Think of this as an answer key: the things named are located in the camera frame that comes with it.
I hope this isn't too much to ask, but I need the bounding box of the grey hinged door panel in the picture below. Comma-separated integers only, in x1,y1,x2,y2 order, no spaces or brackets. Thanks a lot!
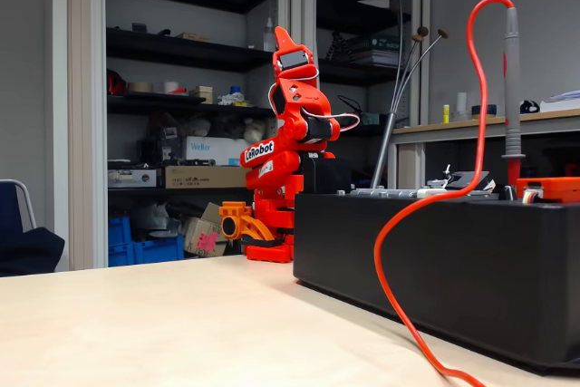
349,186,439,200

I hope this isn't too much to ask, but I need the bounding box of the red cable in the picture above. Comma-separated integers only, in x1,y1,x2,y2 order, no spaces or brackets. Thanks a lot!
373,0,517,387

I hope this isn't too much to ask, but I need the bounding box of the grey test probe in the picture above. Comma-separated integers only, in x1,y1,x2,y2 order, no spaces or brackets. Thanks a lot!
500,6,527,189

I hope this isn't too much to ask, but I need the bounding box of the white crumpled cloth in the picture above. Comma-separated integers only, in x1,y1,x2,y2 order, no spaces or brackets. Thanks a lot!
217,92,247,107

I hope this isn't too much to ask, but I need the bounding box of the white fluffy bundle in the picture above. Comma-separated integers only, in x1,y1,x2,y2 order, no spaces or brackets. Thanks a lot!
242,117,268,143

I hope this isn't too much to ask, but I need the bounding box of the book stack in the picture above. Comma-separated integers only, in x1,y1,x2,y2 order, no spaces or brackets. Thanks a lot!
348,33,402,66

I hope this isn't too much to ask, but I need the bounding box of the wide cabinet with black shelves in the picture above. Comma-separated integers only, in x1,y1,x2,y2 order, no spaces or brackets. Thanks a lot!
67,0,291,271

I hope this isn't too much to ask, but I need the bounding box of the small cardboard box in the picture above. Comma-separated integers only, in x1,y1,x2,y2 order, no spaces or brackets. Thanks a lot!
188,84,214,105

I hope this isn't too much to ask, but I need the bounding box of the white Weller box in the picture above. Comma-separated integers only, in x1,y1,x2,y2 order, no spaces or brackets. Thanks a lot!
183,135,255,167

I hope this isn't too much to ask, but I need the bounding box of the grey stand with cork knobs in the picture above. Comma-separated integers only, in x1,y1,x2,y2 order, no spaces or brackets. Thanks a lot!
370,0,450,191

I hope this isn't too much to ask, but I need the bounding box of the long cardboard box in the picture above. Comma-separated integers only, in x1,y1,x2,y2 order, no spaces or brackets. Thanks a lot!
164,164,251,189

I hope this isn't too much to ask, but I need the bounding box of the orange table clamp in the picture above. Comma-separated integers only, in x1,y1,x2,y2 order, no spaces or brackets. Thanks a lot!
218,200,276,246

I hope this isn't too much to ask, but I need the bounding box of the red object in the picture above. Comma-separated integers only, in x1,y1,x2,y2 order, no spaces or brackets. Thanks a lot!
106,68,129,96

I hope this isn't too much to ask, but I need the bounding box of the white printed box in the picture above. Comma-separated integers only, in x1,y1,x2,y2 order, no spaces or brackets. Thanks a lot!
107,168,163,189

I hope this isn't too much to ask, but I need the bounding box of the cardboard box with pink sticker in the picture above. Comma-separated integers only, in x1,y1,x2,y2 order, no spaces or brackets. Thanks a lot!
182,216,228,258

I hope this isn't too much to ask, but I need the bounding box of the low blue plastic crate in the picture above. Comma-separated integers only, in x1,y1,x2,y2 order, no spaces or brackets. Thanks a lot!
130,235,185,266

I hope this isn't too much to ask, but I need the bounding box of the tall blue plastic crate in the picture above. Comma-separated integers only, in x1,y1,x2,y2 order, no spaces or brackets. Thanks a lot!
107,216,133,268

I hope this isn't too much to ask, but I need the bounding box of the black task box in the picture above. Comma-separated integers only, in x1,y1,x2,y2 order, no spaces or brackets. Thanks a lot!
293,190,580,372

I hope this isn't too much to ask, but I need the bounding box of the wooden side desk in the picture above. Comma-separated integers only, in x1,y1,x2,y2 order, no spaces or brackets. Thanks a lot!
391,108,580,193

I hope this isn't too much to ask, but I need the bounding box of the paper stack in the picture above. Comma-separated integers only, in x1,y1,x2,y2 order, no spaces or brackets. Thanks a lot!
541,89,580,113

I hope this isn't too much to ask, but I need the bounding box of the red display module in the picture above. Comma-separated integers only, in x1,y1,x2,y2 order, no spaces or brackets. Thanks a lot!
515,177,580,204

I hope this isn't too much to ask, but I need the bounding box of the blue chair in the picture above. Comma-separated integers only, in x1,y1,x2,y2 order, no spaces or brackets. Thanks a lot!
0,178,38,234

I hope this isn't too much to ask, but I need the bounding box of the dark jacket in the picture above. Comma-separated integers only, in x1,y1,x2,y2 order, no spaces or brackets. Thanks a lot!
0,226,67,278

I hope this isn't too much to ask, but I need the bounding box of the multicolour ribbon cable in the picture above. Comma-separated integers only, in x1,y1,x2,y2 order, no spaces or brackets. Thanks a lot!
520,183,545,206

